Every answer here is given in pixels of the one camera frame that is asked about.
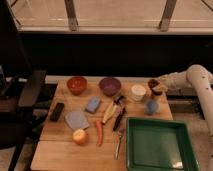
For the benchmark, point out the orange-red bowl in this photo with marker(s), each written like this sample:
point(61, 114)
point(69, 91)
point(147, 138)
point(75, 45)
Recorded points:
point(77, 84)

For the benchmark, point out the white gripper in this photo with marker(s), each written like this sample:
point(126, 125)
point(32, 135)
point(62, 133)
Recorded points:
point(164, 82)

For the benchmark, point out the black brush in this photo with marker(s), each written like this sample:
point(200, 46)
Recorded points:
point(118, 99)

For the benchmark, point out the orange carrot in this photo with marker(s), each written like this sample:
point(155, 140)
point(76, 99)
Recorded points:
point(98, 125)

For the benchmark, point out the white cup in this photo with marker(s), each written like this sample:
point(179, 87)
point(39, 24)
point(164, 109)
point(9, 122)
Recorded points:
point(137, 92)

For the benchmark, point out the black rectangular block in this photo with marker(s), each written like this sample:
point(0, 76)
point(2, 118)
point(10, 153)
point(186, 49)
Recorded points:
point(57, 112)

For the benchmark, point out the black chair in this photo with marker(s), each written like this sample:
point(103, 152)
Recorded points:
point(20, 88)

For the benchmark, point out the green plastic tray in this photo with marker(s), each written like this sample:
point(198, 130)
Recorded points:
point(158, 145)

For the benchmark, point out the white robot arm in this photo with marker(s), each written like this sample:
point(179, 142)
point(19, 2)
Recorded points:
point(200, 79)

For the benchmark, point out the apple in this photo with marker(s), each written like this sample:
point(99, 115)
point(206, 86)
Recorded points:
point(80, 137)

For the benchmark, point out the grey-blue cloth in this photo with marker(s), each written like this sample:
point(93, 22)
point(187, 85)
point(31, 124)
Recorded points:
point(76, 120)

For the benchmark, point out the blue cup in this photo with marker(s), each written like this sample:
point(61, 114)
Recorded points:
point(151, 107)

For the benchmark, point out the purple bowl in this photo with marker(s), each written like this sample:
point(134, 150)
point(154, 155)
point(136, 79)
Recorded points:
point(109, 86)

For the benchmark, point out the blue sponge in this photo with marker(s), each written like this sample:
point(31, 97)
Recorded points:
point(93, 104)

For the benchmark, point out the small metal cup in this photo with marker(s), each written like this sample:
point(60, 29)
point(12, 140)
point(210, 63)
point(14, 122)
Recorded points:
point(156, 94)

